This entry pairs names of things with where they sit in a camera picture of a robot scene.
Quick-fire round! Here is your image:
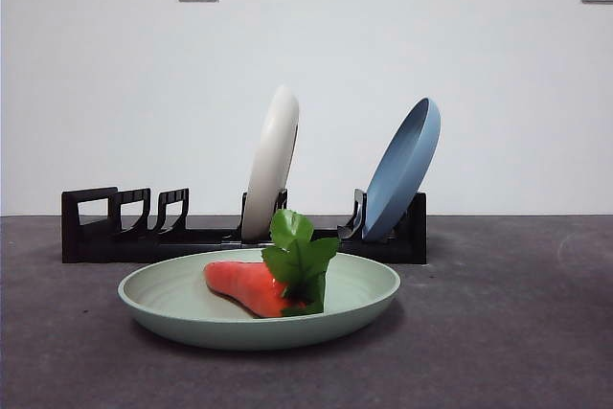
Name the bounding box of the orange carrot with green leaves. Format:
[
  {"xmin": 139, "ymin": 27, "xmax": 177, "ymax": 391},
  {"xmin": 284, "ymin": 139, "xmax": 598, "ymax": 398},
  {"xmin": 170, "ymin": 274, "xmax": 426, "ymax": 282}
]
[{"xmin": 204, "ymin": 209, "xmax": 340, "ymax": 319}]

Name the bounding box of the green plate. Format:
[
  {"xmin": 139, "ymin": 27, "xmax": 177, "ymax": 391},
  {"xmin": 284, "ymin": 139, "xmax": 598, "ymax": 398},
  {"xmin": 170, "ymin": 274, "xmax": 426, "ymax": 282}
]
[{"xmin": 117, "ymin": 248, "xmax": 401, "ymax": 352}]

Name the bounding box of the white plate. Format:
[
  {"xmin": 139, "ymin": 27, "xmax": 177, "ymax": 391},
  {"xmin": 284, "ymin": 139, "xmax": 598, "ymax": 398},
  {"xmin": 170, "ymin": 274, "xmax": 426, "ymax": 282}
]
[{"xmin": 240, "ymin": 84, "xmax": 302, "ymax": 241}]

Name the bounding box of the blue plate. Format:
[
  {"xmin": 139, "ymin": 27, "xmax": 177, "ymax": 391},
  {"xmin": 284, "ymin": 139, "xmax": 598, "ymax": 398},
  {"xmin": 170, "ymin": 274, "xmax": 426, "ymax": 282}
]
[{"xmin": 361, "ymin": 96, "xmax": 443, "ymax": 241}]

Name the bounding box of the black plate rack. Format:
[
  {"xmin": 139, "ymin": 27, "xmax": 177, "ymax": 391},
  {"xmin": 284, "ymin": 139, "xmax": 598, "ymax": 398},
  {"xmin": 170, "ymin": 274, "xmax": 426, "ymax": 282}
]
[{"xmin": 60, "ymin": 187, "xmax": 428, "ymax": 265}]

